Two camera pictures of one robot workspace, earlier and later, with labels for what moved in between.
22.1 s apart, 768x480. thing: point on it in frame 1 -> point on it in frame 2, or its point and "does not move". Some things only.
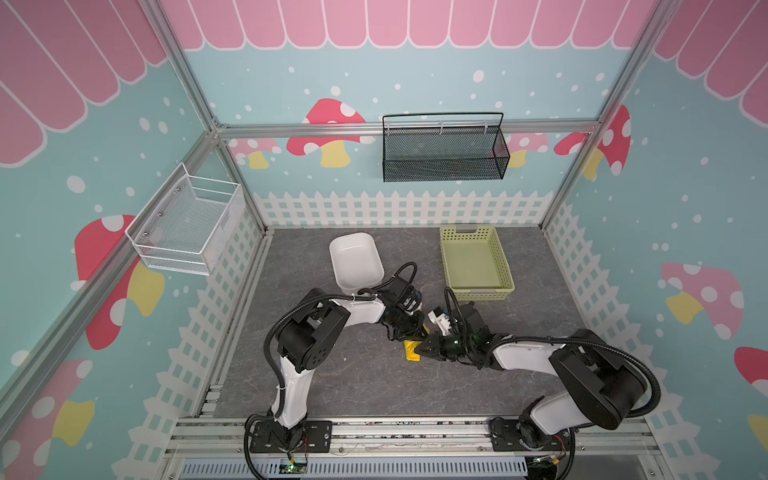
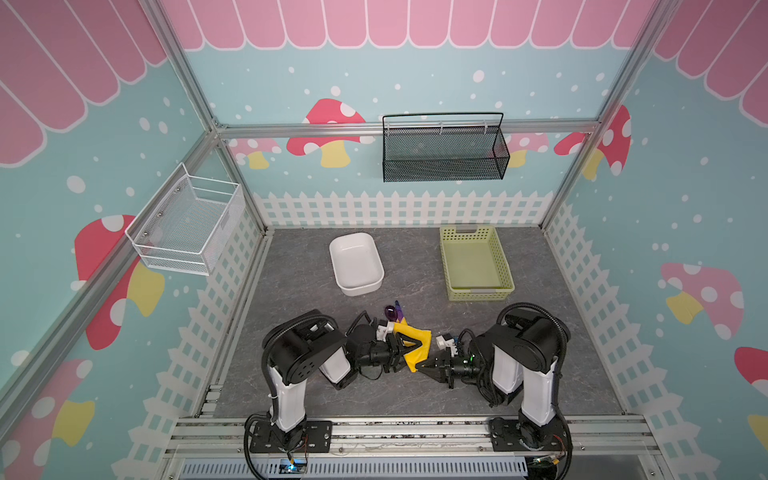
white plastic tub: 357,261 does not move
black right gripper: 437,345 -> 447,368
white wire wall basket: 189,225 does not move
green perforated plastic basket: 475,263 does not move
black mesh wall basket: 444,146 does not move
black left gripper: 416,333 -> 396,352
